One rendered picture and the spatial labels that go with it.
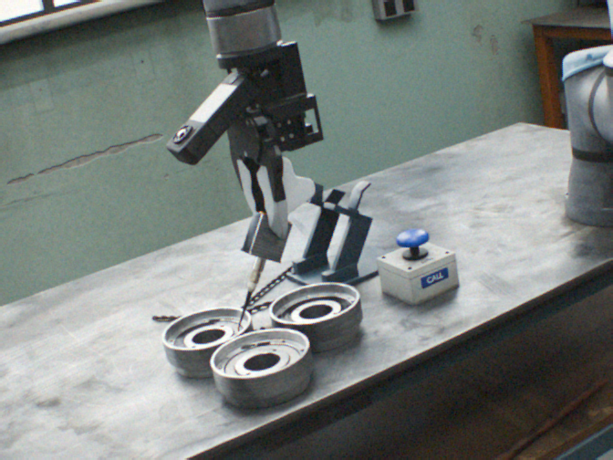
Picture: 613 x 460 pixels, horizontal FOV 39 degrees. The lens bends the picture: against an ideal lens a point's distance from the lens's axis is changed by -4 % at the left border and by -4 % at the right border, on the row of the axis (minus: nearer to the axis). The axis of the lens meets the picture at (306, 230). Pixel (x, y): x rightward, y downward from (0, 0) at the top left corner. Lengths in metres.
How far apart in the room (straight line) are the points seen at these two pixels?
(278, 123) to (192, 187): 1.73
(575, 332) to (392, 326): 0.53
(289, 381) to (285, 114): 0.28
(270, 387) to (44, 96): 1.74
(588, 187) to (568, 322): 0.36
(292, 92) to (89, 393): 0.41
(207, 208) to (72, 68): 0.59
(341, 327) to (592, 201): 0.42
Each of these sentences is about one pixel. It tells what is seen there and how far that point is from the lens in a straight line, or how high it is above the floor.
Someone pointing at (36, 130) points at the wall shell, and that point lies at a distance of 2.54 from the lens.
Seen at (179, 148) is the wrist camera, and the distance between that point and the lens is 0.95.
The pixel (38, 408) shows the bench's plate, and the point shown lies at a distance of 1.06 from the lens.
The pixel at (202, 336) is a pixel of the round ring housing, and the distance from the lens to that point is 1.06.
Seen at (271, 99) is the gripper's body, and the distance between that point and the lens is 0.99.
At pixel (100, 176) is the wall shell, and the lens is 2.60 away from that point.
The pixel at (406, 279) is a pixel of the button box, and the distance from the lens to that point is 1.07.
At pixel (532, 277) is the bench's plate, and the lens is 1.11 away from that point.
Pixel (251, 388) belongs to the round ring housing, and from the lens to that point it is 0.91.
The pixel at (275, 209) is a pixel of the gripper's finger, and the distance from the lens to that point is 0.98.
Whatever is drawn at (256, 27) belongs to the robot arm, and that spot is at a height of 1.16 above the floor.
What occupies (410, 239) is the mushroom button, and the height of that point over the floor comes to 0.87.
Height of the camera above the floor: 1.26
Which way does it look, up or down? 19 degrees down
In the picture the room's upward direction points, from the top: 11 degrees counter-clockwise
